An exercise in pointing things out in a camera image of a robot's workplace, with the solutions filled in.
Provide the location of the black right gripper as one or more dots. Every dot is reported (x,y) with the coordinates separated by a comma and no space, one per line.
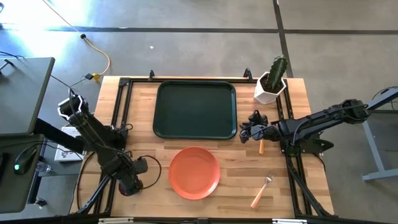
(268,132)

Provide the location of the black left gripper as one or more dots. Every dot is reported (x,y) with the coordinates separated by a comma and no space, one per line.
(130,177)

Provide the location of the orange plastic plate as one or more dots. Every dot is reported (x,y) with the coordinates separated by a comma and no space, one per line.
(194,172)

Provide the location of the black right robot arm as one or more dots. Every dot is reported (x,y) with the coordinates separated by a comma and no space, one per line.
(314,123)

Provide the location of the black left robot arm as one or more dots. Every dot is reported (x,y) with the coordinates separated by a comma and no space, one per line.
(93,130)

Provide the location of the dark green plastic tray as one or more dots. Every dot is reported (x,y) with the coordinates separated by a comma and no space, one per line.
(195,109)

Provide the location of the white hexagonal plant pot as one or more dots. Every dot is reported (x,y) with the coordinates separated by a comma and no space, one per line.
(264,95)

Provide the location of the green cactus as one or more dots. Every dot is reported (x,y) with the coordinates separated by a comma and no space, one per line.
(276,71)

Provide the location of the white cardboard box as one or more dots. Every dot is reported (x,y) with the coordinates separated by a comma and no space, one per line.
(63,155)

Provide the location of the clear water bottle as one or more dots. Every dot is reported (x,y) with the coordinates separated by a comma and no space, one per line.
(43,167)

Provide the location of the black computer mouse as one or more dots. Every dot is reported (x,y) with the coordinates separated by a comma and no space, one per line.
(24,160)

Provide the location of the black side table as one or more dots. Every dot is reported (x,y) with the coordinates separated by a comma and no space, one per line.
(12,189)

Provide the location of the grey metal table leg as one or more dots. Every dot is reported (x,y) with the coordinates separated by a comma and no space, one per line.
(371,146)

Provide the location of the black desk top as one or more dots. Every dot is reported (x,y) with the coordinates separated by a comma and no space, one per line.
(21,93)

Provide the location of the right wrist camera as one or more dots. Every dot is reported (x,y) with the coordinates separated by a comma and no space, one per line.
(258,117)

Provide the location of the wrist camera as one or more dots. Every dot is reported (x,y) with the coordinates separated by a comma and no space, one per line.
(258,117)
(141,165)

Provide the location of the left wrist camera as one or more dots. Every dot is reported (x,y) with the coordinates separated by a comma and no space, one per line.
(141,165)

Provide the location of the silver frame bracket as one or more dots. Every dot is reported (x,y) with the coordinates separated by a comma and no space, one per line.
(115,220)
(289,221)

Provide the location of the black frame clamp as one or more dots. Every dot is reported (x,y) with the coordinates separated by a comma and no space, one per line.
(247,74)
(151,75)

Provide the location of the black aluminium table frame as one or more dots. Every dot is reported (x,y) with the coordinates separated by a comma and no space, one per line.
(140,80)

